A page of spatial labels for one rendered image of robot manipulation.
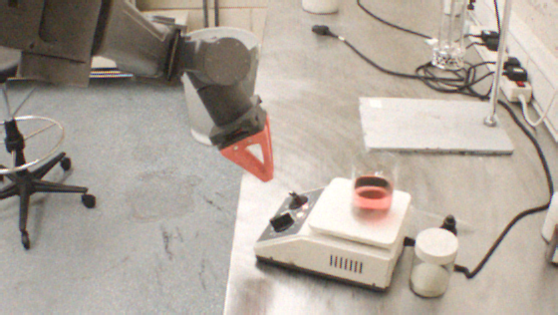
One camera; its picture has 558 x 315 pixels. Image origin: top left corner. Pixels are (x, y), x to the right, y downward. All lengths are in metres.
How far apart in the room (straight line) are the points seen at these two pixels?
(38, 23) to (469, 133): 0.97
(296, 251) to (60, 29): 0.55
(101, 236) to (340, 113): 1.16
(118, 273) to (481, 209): 1.30
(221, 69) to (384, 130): 0.54
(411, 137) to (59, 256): 1.35
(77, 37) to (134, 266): 1.67
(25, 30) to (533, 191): 0.92
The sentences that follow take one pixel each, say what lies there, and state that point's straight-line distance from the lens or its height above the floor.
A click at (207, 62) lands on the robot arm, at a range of 0.70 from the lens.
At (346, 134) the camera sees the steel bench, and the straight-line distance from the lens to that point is 1.18.
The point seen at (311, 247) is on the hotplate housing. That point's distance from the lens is 0.83.
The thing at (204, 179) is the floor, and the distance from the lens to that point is 2.37.
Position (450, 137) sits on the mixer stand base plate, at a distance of 1.19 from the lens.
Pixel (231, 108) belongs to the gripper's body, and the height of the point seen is 0.98.
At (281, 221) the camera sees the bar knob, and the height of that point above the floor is 0.81.
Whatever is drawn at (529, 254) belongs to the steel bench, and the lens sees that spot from 0.96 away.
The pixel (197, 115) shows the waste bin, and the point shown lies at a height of 0.14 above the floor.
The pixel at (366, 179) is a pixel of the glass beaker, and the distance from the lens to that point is 0.77.
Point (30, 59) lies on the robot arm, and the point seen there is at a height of 1.21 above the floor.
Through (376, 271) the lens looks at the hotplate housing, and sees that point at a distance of 0.82.
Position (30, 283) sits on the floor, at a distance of 2.06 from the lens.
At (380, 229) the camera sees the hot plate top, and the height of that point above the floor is 0.84.
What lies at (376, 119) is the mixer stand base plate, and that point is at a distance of 1.22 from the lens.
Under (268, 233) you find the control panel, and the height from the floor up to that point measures 0.79.
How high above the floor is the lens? 1.35
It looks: 33 degrees down
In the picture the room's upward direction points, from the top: straight up
